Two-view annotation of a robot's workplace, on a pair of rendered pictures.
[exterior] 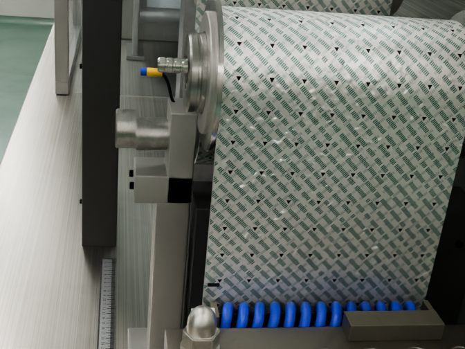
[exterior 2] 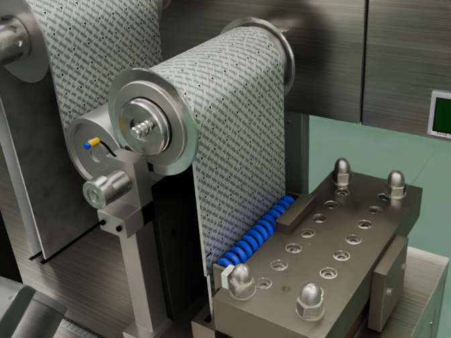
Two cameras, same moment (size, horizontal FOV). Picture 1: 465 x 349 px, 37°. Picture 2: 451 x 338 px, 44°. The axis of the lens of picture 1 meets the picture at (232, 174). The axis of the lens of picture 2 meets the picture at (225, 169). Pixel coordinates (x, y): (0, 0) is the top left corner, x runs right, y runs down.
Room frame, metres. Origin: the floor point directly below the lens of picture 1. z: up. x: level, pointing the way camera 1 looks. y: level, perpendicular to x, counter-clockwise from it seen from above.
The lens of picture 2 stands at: (0.11, 0.42, 1.54)
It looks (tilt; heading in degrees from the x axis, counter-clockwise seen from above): 29 degrees down; 316
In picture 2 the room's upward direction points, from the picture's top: 4 degrees counter-clockwise
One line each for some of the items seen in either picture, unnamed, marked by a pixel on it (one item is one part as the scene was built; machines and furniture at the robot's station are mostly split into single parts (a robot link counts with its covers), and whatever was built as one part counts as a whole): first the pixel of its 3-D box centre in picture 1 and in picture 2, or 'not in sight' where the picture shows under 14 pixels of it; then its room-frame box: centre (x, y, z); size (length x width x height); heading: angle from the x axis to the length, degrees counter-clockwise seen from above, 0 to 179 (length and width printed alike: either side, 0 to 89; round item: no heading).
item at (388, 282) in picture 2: not in sight; (390, 283); (0.41, -0.19, 0.96); 0.10 x 0.03 x 0.11; 100
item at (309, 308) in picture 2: not in sight; (310, 298); (0.43, -0.01, 1.05); 0.04 x 0.04 x 0.04
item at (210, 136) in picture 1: (209, 73); (151, 123); (0.65, 0.03, 1.25); 0.15 x 0.01 x 0.15; 10
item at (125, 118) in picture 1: (125, 128); (98, 192); (0.67, 0.11, 1.18); 0.04 x 0.02 x 0.04; 10
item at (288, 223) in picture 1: (327, 232); (245, 183); (0.61, -0.10, 1.11); 0.23 x 0.01 x 0.18; 100
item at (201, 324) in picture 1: (201, 327); (241, 277); (0.52, 0.01, 1.05); 0.04 x 0.04 x 0.04
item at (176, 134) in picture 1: (157, 236); (133, 254); (0.67, 0.08, 1.05); 0.06 x 0.05 x 0.31; 100
